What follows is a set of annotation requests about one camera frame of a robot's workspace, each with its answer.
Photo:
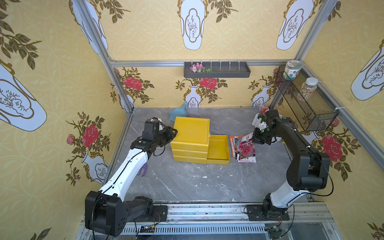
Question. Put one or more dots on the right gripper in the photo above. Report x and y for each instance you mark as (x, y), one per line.
(260, 135)

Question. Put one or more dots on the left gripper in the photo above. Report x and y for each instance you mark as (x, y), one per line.
(167, 134)

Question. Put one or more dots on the pink flower seed bag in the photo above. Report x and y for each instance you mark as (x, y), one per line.
(251, 159)

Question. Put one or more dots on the yellow drawer cabinet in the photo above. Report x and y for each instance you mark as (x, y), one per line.
(191, 143)

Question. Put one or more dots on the yellow bottom drawer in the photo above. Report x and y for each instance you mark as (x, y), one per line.
(219, 150)

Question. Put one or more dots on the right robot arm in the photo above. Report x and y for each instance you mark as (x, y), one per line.
(308, 170)

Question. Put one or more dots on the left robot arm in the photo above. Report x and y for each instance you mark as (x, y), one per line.
(106, 211)

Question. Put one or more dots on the flowers in white fence pot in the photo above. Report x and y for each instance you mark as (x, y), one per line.
(262, 109)

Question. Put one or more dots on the blue plastic dustpan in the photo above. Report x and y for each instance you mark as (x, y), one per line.
(178, 112)

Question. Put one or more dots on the clear jar white lid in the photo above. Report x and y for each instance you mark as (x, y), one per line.
(307, 89)

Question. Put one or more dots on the jar with patterned label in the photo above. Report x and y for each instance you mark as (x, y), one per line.
(292, 68)

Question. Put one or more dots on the small pink flowers on shelf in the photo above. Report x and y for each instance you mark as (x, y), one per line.
(199, 68)

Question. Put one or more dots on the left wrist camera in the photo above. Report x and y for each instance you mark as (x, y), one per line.
(153, 126)

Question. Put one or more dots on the purple garden fork pink handle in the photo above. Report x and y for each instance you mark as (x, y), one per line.
(143, 170)

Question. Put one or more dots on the black wire mesh basket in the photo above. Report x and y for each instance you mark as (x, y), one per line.
(314, 113)

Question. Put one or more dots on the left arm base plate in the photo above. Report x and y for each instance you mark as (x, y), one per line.
(158, 214)

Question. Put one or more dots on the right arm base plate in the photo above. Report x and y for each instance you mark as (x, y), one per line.
(261, 213)

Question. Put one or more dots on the dark grey wall shelf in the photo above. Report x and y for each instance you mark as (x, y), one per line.
(221, 69)

